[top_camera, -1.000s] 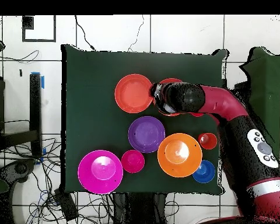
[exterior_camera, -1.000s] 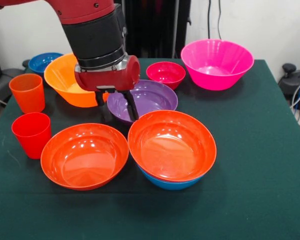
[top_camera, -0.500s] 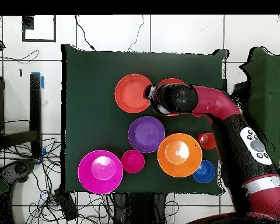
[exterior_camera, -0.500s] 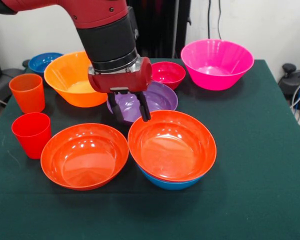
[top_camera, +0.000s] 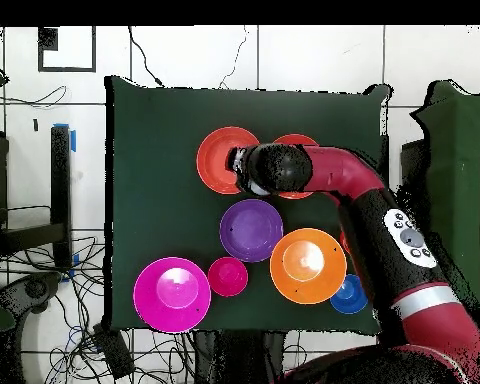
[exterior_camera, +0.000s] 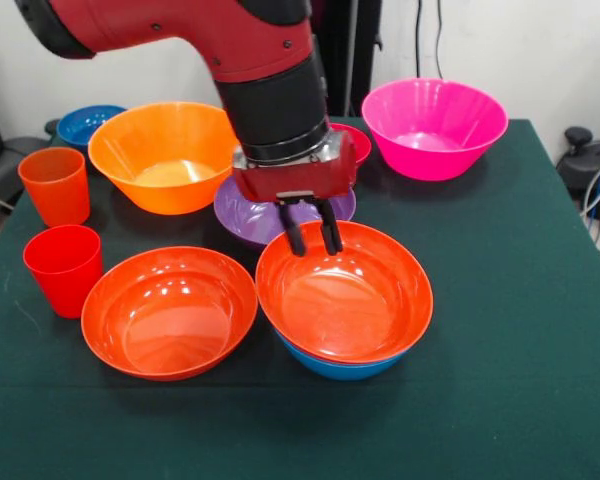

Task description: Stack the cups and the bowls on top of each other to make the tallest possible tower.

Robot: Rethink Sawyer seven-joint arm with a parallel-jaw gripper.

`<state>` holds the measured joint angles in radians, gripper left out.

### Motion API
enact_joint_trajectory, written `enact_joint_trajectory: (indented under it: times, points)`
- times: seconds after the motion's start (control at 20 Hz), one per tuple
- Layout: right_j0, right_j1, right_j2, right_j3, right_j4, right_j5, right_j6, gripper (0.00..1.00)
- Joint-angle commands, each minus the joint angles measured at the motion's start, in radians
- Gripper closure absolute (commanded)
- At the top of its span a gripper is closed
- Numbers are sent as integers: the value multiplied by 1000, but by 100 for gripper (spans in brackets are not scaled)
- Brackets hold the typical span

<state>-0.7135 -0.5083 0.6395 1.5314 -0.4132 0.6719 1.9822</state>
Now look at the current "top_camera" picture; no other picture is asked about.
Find orange-red shallow bowl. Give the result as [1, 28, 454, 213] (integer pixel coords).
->
[195, 126, 261, 196]
[272, 133, 320, 200]

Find purple bowl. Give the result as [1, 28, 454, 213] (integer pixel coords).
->
[218, 198, 285, 264]

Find small crimson bowl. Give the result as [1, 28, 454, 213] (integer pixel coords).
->
[207, 256, 250, 298]

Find large orange bowl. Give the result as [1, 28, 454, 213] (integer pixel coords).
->
[269, 227, 348, 306]

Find dark green table cloth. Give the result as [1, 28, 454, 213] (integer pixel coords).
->
[103, 75, 393, 334]

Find large pink bowl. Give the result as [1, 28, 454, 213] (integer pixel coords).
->
[132, 256, 212, 334]

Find small dark blue bowl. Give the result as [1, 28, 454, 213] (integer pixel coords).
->
[329, 273, 369, 315]

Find black power brick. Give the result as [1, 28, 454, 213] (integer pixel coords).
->
[93, 322, 136, 380]

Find black office chair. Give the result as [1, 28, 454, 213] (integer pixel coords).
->
[0, 271, 63, 321]

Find black square tape outline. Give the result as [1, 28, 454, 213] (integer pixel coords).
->
[37, 25, 97, 73]

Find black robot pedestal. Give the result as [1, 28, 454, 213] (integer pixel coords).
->
[191, 329, 287, 384]

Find thin black floor cable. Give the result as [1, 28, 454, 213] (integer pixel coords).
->
[219, 25, 249, 89]
[0, 84, 68, 109]
[127, 25, 164, 87]

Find black metal frame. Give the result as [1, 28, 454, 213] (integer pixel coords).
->
[395, 137, 429, 209]
[0, 125, 73, 273]

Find tangled floor cables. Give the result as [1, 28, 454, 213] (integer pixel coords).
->
[0, 235, 195, 384]

